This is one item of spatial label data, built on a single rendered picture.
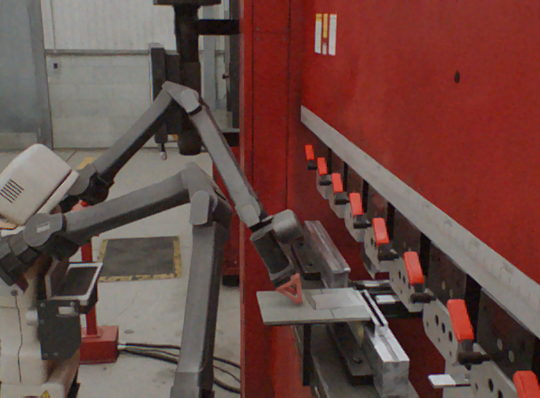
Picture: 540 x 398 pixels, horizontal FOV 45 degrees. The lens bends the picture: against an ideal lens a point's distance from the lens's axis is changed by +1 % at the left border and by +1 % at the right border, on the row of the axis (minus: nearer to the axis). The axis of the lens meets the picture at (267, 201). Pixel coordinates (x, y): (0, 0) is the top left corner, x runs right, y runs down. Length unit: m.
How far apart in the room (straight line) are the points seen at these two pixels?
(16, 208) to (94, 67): 7.27
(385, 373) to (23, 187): 0.94
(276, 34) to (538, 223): 1.69
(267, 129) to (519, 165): 1.64
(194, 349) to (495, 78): 0.69
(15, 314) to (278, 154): 1.13
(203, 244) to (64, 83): 7.76
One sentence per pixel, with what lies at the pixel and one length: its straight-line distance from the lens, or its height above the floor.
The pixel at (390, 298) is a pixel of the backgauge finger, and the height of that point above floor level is 1.00.
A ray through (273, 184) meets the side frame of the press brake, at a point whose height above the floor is 1.10.
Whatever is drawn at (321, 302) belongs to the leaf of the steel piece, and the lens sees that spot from 1.71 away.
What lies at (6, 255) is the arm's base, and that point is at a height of 1.21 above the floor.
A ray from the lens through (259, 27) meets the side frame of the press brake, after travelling 2.39.
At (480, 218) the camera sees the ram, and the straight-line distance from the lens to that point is 0.98.
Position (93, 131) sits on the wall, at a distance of 8.98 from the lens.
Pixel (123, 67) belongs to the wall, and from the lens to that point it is 8.82.
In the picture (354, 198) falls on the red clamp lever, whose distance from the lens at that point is 1.52.
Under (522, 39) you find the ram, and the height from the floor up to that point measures 1.68.
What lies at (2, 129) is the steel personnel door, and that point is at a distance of 9.20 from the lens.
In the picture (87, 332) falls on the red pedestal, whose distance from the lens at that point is 3.56.
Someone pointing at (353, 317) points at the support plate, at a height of 1.00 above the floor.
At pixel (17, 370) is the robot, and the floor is 0.85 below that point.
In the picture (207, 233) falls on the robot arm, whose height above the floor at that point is 1.30.
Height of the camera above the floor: 1.71
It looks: 16 degrees down
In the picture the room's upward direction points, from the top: straight up
